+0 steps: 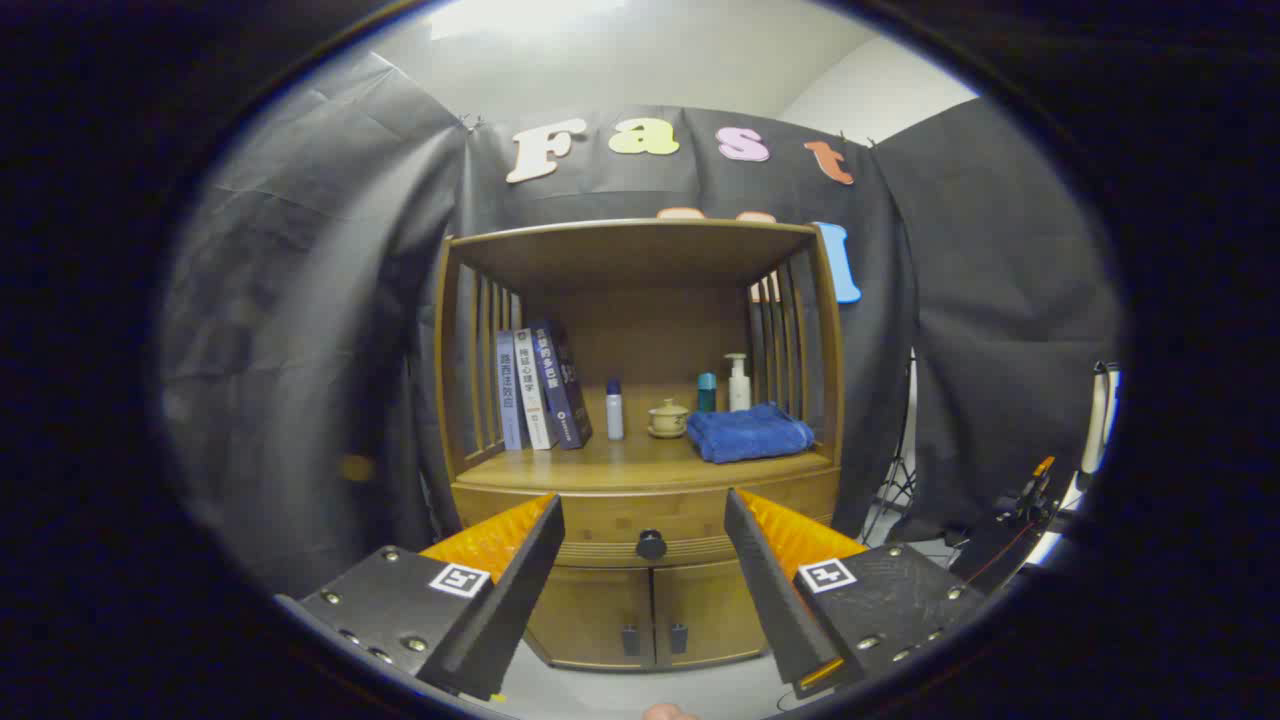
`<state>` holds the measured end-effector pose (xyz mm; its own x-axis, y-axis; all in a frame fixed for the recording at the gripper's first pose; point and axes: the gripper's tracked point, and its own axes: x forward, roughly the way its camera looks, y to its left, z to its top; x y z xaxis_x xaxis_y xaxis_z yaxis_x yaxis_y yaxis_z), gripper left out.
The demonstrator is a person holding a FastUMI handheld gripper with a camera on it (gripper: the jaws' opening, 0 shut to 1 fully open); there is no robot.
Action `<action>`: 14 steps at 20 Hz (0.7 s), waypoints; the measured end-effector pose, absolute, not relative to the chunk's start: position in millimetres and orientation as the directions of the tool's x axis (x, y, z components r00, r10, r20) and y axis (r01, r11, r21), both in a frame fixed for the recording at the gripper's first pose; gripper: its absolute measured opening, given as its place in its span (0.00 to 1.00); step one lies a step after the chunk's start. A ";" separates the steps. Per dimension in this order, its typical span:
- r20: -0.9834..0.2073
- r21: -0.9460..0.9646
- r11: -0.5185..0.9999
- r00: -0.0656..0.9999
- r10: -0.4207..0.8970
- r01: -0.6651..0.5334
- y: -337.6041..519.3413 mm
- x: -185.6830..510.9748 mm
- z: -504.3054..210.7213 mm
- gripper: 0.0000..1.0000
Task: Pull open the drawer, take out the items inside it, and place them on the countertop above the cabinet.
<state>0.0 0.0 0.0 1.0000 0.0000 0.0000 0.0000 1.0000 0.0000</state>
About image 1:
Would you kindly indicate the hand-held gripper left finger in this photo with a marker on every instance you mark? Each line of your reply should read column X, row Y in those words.
column 505, row 610

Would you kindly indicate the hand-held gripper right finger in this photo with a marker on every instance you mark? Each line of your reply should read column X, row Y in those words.
column 775, row 600

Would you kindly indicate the wooden drawer with black knob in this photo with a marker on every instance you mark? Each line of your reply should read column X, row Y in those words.
column 640, row 508

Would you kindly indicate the wooden countertop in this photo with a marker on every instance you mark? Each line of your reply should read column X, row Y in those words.
column 620, row 462

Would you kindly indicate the wooden cabinet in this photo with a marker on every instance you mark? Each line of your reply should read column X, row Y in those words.
column 640, row 260

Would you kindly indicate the blue folded towel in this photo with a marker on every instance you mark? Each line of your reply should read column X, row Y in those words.
column 750, row 435

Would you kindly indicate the black light stand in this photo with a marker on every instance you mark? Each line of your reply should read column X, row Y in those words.
column 906, row 470

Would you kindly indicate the beige lidded teacup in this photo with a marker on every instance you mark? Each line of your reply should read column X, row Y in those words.
column 668, row 420

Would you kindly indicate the light blue book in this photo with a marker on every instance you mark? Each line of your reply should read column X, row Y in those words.
column 508, row 400

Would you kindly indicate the white pump bottle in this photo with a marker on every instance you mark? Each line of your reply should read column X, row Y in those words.
column 739, row 390

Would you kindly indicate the white book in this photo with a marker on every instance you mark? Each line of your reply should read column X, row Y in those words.
column 530, row 395

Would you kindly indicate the teal bottle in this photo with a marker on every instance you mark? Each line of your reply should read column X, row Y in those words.
column 706, row 392

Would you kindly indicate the white bottle with blue cap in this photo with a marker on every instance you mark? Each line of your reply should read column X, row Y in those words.
column 614, row 415

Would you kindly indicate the dark blue book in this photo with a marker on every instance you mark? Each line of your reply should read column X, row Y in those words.
column 562, row 390

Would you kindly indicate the black device with orange clip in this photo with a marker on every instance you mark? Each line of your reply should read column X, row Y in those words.
column 1005, row 540

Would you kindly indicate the white board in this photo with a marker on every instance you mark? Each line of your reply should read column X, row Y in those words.
column 1100, row 420

